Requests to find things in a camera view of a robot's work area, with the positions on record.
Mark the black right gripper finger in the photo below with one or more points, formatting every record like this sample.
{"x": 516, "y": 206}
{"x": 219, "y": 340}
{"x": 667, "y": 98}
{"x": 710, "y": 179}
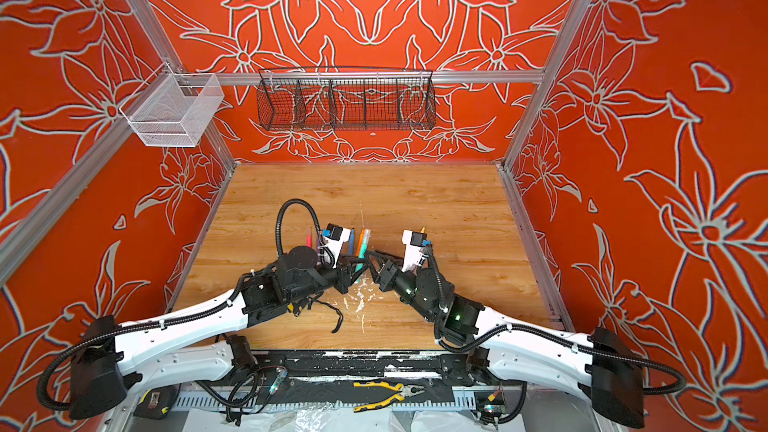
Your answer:
{"x": 383, "y": 257}
{"x": 376, "y": 263}

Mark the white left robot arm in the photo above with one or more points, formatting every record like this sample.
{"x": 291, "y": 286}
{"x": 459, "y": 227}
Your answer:
{"x": 95, "y": 374}

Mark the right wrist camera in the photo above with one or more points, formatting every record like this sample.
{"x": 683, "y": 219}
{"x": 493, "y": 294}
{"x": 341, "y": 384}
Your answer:
{"x": 415, "y": 250}

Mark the green marker pen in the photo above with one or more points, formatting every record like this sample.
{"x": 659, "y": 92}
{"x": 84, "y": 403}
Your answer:
{"x": 361, "y": 263}

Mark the white wire mesh basket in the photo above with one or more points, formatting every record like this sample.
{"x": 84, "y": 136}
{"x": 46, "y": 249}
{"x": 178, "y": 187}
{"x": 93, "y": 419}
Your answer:
{"x": 170, "y": 109}

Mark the blue marker pen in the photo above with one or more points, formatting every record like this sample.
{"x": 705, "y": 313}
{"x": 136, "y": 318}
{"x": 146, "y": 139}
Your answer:
{"x": 352, "y": 244}

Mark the black wire wall basket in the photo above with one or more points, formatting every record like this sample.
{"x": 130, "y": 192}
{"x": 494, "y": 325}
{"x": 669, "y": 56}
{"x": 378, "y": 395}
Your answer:
{"x": 354, "y": 100}

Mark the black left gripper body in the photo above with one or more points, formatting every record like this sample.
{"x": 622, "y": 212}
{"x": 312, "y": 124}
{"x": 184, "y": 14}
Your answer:
{"x": 325, "y": 276}

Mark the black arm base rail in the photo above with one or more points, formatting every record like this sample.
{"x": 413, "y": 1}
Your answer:
{"x": 408, "y": 365}

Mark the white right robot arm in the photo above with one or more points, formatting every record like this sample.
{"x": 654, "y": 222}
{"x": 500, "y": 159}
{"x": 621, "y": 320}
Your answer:
{"x": 598, "y": 367}

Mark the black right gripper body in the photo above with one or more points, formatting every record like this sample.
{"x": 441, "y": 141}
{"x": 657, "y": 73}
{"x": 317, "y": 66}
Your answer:
{"x": 407, "y": 286}

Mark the orange marker pen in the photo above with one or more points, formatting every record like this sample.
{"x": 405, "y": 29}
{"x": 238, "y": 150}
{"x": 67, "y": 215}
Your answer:
{"x": 357, "y": 240}

